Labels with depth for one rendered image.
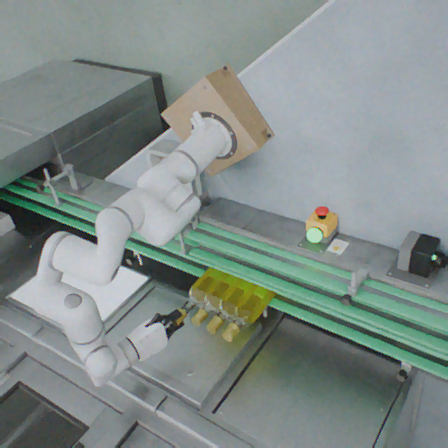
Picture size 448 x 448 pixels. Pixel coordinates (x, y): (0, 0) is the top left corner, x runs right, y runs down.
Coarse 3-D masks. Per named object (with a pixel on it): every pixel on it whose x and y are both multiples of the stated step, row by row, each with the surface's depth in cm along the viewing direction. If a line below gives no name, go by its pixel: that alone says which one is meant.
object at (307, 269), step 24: (216, 240) 160; (240, 240) 159; (264, 264) 149; (288, 264) 148; (312, 264) 147; (336, 288) 138; (360, 288) 138; (384, 288) 136; (408, 312) 129; (432, 312) 129
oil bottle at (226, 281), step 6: (222, 276) 162; (228, 276) 162; (234, 276) 162; (216, 282) 160; (222, 282) 160; (228, 282) 160; (234, 282) 160; (210, 288) 159; (216, 288) 158; (222, 288) 158; (228, 288) 158; (210, 294) 156; (216, 294) 156; (222, 294) 156; (204, 300) 156; (210, 300) 155; (216, 300) 155; (216, 306) 155; (216, 312) 157
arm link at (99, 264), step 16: (112, 208) 115; (96, 224) 113; (112, 224) 111; (128, 224) 115; (64, 240) 111; (80, 240) 112; (112, 240) 109; (64, 256) 110; (80, 256) 109; (96, 256) 108; (112, 256) 108; (64, 272) 112; (80, 272) 109; (96, 272) 108; (112, 272) 109
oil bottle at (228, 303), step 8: (240, 280) 160; (232, 288) 158; (240, 288) 157; (248, 288) 157; (224, 296) 155; (232, 296) 155; (240, 296) 155; (224, 304) 153; (232, 304) 152; (232, 312) 152
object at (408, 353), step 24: (0, 192) 230; (48, 216) 212; (72, 216) 210; (168, 264) 180; (192, 264) 178; (288, 312) 156; (312, 312) 155; (360, 336) 146; (384, 336) 145; (408, 360) 138; (432, 360) 138
